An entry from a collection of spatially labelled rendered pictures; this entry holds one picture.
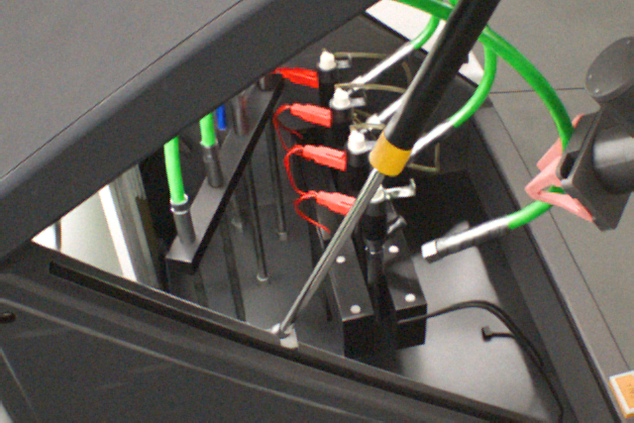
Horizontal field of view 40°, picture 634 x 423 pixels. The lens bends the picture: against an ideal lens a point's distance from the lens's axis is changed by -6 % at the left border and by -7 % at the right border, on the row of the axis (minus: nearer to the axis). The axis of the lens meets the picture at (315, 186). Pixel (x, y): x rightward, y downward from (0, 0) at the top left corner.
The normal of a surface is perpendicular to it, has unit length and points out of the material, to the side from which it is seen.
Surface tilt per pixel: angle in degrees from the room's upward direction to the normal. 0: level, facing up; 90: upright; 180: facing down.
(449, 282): 0
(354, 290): 0
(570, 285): 0
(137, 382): 90
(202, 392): 90
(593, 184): 48
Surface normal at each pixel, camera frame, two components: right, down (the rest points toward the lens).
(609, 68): -0.76, -0.56
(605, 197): 0.50, -0.16
